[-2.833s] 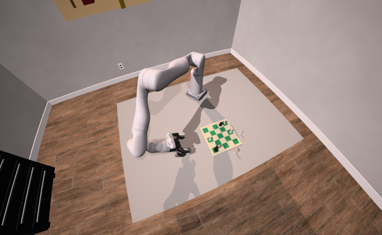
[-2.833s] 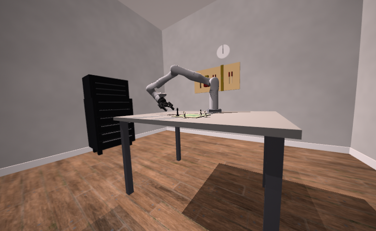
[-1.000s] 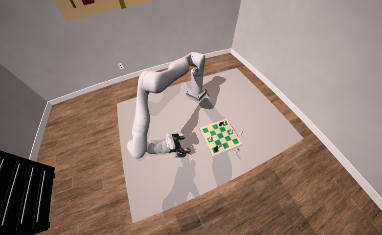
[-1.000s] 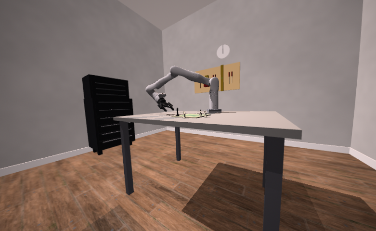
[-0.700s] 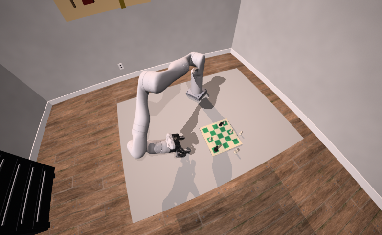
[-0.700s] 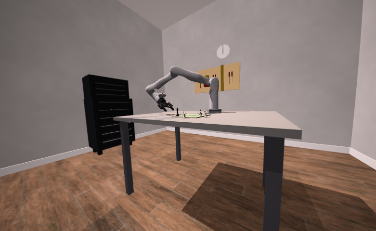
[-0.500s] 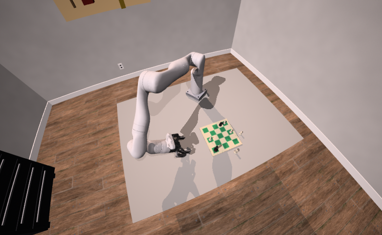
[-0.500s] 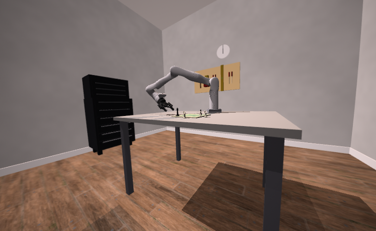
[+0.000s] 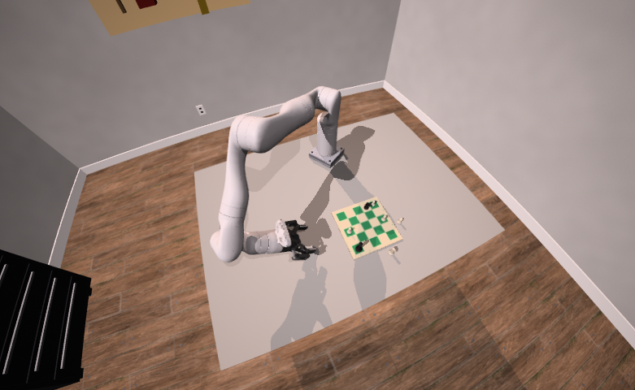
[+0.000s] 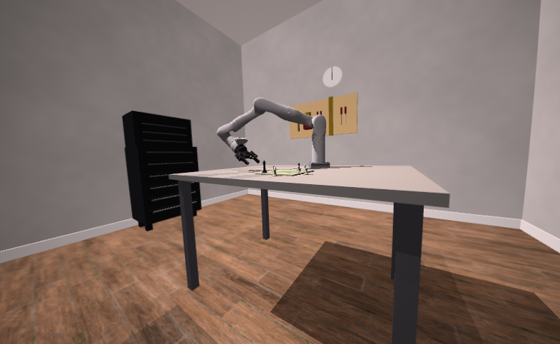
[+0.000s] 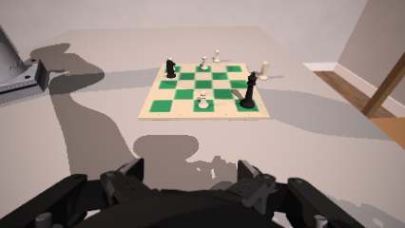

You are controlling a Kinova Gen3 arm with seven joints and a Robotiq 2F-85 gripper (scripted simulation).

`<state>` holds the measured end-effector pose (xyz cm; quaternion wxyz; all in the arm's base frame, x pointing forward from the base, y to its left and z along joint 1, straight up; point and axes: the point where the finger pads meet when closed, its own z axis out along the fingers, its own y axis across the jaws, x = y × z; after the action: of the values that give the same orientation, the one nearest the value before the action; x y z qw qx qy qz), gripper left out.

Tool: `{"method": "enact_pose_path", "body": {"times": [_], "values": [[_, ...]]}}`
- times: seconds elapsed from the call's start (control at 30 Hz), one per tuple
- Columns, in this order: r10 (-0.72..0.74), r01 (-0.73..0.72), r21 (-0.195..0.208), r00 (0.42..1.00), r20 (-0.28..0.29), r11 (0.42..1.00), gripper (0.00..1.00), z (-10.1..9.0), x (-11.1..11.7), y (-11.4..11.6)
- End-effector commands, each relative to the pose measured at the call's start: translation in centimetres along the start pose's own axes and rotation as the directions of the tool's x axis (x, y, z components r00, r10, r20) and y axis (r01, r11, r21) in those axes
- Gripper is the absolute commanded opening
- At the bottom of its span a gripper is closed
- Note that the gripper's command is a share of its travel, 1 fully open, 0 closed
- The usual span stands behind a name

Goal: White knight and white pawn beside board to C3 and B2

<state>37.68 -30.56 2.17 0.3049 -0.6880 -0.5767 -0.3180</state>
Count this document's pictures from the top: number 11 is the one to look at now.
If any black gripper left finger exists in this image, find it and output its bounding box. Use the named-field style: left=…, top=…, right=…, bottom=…
left=0, top=158, right=162, bottom=228

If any green and cream chessboard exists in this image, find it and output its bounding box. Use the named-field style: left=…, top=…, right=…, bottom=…
left=138, top=64, right=270, bottom=121

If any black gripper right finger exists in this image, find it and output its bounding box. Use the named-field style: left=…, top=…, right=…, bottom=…
left=210, top=160, right=365, bottom=228

